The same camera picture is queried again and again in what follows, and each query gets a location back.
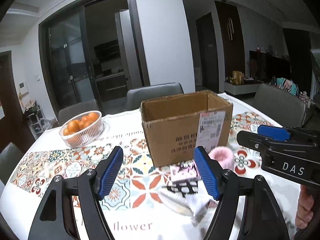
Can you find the white low cabinet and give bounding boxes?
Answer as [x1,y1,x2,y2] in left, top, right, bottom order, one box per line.
[225,82,261,95]

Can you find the patterned tile tablecloth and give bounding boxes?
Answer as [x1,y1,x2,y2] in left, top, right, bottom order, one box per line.
[7,110,301,233]

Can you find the grey chair behind box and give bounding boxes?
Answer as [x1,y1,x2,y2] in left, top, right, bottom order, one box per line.
[125,82,185,111]

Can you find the black glass sliding door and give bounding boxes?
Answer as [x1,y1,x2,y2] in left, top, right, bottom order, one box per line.
[39,0,150,114]

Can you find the colourful clothes on chair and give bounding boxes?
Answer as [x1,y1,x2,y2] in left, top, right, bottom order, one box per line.
[270,77,299,96]

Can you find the pink cartoon tissue pack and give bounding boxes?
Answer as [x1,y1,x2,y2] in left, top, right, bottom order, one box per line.
[170,160,201,182]

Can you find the grey chair right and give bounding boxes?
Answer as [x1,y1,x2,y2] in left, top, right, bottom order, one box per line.
[253,84,306,127]

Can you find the pink fluffy headband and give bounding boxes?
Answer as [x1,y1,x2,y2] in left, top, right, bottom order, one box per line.
[208,146,234,170]

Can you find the small cluttered rack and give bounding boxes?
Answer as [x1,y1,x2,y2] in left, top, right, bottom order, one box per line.
[24,100,57,140]

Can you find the brown cardboard box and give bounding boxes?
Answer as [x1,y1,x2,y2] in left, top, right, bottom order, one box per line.
[140,90,233,167]

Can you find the right hand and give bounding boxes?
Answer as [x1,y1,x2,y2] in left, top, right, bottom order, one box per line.
[295,185,314,229]

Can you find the grey chair near left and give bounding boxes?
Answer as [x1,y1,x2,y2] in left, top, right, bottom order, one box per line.
[0,142,24,185]

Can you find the white basket of oranges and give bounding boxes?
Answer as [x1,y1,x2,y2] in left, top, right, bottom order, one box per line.
[59,111,104,148]

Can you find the grey chair far left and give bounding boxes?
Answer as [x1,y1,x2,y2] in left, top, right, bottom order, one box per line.
[58,99,100,126]

